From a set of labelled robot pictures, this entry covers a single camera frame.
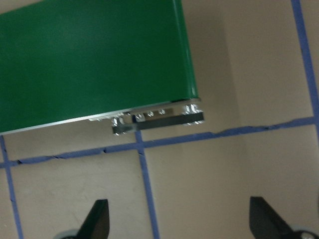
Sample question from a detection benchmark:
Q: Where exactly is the green conveyor belt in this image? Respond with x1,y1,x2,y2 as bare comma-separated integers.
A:
0,0,205,136

